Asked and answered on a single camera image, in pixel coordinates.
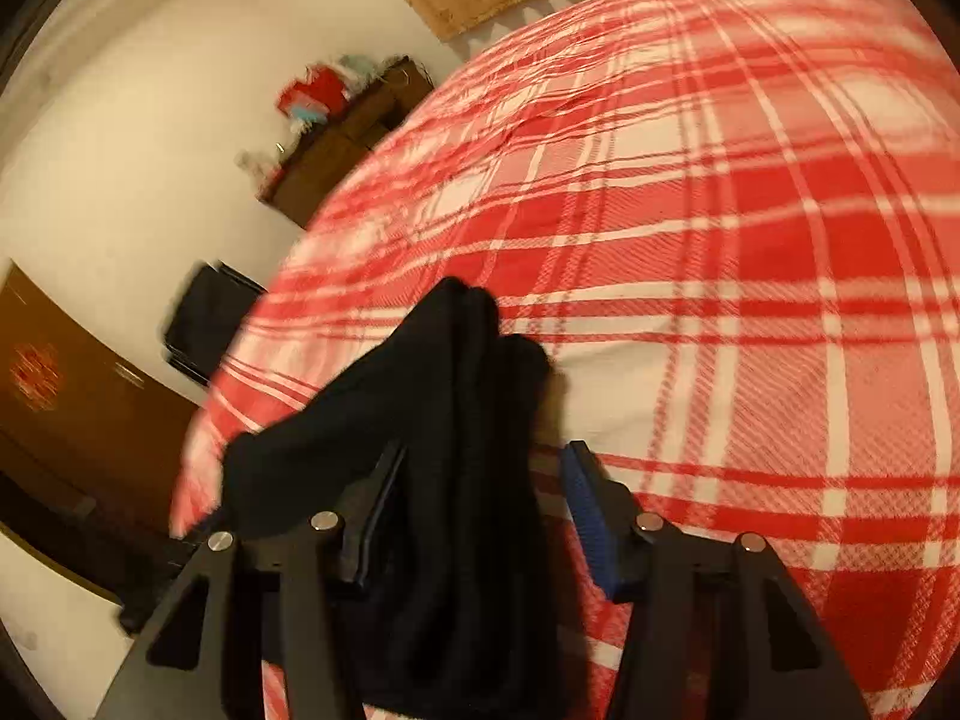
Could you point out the dark wooden cabinet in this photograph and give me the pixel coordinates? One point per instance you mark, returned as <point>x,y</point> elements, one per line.
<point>337,157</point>

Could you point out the red round door ornament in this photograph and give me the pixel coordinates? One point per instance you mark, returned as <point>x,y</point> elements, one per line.
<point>34,376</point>

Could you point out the red plaid blanket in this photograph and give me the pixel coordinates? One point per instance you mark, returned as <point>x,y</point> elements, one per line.
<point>712,240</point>

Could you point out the black pants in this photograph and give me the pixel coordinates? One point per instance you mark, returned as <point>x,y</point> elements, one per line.
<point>450,397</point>

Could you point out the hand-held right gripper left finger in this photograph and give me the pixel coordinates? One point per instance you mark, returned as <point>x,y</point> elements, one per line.
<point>379,514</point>

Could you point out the pile of red items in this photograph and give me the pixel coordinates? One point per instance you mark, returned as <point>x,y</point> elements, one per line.
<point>319,94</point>

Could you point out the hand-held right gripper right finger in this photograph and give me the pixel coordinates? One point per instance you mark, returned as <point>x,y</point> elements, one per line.
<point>589,521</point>

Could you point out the brown wooden door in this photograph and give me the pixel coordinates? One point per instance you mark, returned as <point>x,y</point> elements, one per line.
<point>90,435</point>

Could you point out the black suitcase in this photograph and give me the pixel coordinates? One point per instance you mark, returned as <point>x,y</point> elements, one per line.
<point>210,322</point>

